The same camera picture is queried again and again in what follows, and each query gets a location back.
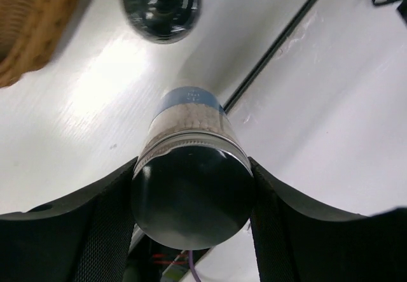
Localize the silver-lid blue-label bottle front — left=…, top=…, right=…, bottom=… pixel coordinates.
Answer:
left=131, top=86, right=256, bottom=250

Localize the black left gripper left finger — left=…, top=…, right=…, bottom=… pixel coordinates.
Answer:
left=1, top=159, right=136, bottom=281

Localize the black-lid dark spice bottle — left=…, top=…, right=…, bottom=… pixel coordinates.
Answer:
left=122, top=0, right=202, bottom=44

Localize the brown wicker divided tray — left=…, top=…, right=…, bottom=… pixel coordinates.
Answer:
left=1, top=0, right=79, bottom=87

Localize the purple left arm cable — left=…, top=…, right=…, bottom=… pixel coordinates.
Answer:
left=186, top=250, right=204, bottom=282

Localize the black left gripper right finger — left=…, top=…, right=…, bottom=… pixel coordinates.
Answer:
left=251, top=161, right=406, bottom=281

